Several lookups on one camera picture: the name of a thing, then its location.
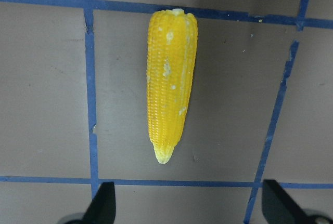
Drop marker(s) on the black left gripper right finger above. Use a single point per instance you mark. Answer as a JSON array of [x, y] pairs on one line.
[[279, 207]]

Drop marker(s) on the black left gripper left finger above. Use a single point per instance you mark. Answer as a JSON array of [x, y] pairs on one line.
[[103, 206]]

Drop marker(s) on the yellow corn cob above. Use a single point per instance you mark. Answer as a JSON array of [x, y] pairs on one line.
[[172, 46]]

